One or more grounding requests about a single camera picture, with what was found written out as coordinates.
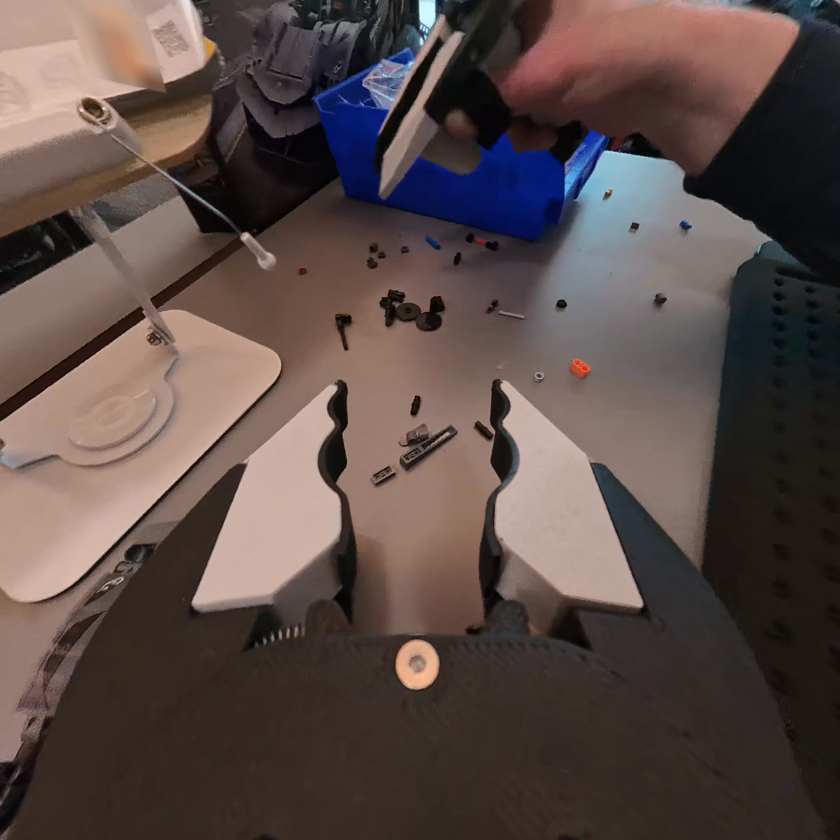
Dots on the person's right hand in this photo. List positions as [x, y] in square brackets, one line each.
[623, 65]

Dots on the lego instruction booklet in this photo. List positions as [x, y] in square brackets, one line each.
[39, 72]

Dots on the white metal book stand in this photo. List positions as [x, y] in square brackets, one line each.
[131, 459]

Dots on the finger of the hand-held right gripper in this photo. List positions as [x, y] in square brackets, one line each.
[413, 124]

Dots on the lego car model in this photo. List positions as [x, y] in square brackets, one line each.
[72, 656]

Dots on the black lego set box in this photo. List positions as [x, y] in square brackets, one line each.
[282, 131]

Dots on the black perforated pad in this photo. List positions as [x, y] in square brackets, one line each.
[774, 459]

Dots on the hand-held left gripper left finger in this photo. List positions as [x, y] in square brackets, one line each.
[275, 525]

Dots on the blue plastic bin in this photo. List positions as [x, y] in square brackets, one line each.
[492, 190]

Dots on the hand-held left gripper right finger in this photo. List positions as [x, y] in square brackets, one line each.
[564, 525]

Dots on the person's right forearm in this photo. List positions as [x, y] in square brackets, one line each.
[787, 164]

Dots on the scattered small lego pieces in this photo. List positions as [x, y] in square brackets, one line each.
[428, 321]

